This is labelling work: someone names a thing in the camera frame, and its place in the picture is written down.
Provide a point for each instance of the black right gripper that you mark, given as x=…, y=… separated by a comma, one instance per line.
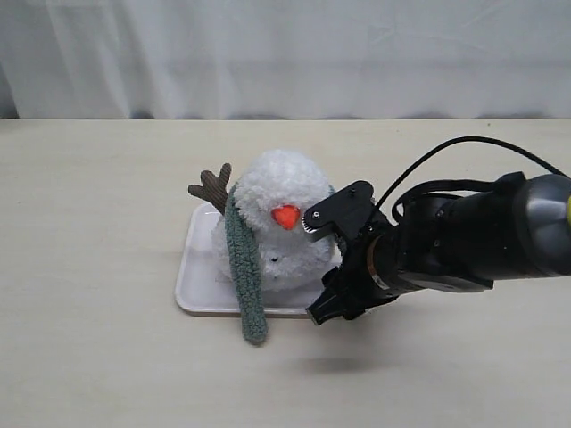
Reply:
x=386, y=262

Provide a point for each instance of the green fuzzy scarf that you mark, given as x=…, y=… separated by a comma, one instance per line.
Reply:
x=262, y=248

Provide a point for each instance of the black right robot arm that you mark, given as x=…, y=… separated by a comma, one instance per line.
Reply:
x=449, y=235

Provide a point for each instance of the white rectangular plastic tray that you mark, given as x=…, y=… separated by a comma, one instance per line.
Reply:
x=202, y=291

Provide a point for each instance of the white plush snowman toy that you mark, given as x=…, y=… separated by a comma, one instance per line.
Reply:
x=277, y=171

